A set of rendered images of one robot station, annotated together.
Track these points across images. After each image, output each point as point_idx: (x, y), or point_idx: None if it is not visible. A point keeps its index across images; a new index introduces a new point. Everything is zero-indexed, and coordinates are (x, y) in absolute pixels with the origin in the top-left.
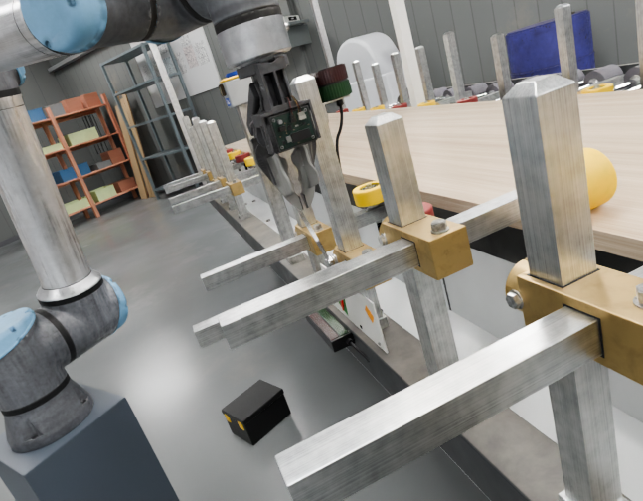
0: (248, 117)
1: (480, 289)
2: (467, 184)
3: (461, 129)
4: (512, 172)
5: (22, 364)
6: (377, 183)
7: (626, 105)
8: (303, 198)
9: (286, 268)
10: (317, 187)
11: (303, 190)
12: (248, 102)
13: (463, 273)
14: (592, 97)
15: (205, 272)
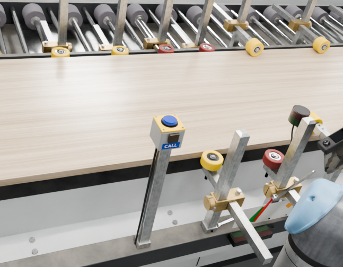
0: (335, 147)
1: (254, 174)
2: (250, 134)
3: (115, 96)
4: (248, 122)
5: None
6: (208, 153)
7: (182, 69)
8: (326, 168)
9: (153, 250)
10: (55, 187)
11: (327, 165)
12: None
13: (246, 172)
14: (140, 60)
15: (263, 256)
